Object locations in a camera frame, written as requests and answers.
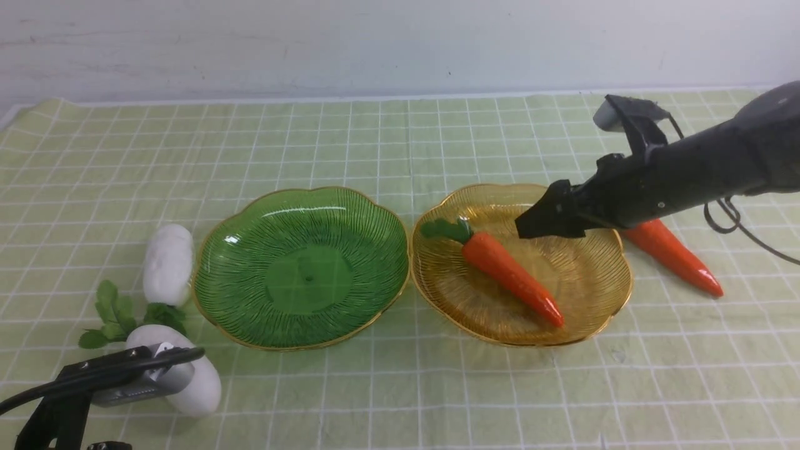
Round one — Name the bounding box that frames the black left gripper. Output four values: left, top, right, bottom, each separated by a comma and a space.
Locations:
14, 395, 133, 450

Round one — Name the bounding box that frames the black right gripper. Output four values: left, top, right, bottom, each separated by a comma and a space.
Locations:
515, 154, 673, 239

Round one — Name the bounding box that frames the orange carrot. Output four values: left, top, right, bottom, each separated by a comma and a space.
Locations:
421, 217, 565, 328
620, 219, 724, 298

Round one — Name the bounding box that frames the white radish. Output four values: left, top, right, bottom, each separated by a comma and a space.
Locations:
78, 280, 222, 417
142, 223, 194, 333

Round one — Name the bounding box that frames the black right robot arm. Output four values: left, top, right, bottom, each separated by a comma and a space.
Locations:
515, 81, 799, 239

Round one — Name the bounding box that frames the amber glass plate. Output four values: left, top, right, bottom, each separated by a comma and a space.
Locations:
411, 183, 633, 347

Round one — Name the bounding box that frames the green checkered tablecloth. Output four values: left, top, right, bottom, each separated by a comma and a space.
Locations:
1, 93, 799, 449

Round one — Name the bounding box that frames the green glass plate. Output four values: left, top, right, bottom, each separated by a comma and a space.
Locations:
191, 187, 411, 351

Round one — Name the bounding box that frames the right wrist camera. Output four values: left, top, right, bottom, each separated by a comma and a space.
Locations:
592, 94, 671, 159

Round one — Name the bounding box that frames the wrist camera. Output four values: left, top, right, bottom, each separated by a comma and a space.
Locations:
56, 342, 205, 408
592, 94, 671, 159

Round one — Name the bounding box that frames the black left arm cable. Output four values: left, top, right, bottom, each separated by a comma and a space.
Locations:
0, 347, 206, 416

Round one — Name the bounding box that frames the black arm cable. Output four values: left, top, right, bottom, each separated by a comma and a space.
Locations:
662, 112, 800, 266
0, 347, 206, 416

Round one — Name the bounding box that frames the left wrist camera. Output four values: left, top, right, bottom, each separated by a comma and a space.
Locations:
56, 342, 205, 408

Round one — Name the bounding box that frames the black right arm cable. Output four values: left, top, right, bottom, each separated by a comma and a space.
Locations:
662, 112, 800, 266

